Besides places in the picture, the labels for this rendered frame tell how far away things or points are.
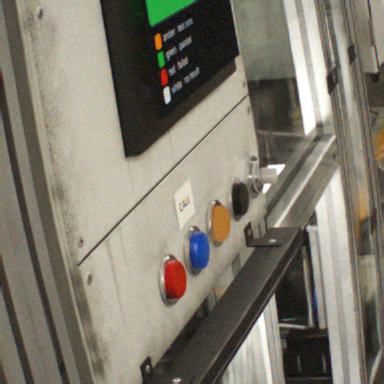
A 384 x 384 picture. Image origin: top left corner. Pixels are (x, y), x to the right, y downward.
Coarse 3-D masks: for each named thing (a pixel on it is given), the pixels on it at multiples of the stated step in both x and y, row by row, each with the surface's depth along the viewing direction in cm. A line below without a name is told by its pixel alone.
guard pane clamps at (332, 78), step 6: (348, 48) 163; (354, 48) 167; (348, 54) 164; (354, 54) 166; (330, 72) 150; (336, 72) 154; (330, 78) 150; (336, 78) 153; (330, 84) 149; (330, 90) 149; (372, 216) 172; (372, 222) 172; (372, 228) 172
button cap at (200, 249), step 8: (200, 232) 94; (192, 240) 93; (200, 240) 94; (208, 240) 95; (192, 248) 93; (200, 248) 93; (208, 248) 95; (192, 256) 93; (200, 256) 93; (208, 256) 95; (200, 264) 93
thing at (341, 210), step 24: (336, 96) 153; (336, 120) 153; (336, 192) 154; (336, 216) 155; (264, 312) 117; (336, 312) 160; (360, 312) 163; (336, 336) 162; (336, 360) 163; (360, 360) 163
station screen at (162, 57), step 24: (144, 0) 81; (192, 0) 91; (216, 0) 97; (168, 24) 85; (192, 24) 91; (216, 24) 96; (168, 48) 85; (192, 48) 90; (216, 48) 96; (168, 72) 85; (192, 72) 90; (216, 72) 95; (168, 96) 85
